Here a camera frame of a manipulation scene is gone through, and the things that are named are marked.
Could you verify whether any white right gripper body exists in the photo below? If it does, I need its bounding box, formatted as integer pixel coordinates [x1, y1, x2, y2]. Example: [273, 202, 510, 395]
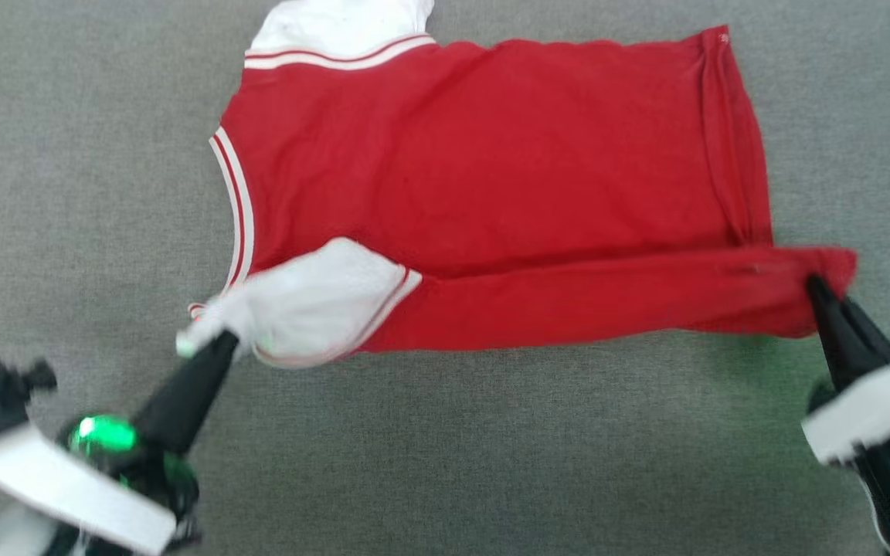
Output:
[800, 350, 890, 466]

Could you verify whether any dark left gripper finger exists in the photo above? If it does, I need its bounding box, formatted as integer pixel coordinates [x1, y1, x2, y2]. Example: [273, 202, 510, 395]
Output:
[131, 331, 241, 456]

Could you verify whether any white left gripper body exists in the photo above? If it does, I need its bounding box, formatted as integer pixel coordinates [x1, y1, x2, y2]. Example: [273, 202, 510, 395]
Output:
[0, 413, 202, 556]

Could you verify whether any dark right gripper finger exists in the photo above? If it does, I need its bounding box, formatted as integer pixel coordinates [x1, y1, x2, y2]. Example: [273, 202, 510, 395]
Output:
[805, 275, 890, 393]

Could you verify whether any red basketball jersey number 23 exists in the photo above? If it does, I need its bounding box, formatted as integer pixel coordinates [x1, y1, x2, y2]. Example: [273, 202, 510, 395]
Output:
[176, 0, 859, 370]

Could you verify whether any grey fabric sofa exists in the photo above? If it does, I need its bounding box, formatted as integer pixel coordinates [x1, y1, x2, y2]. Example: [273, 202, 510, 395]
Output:
[0, 0, 890, 556]

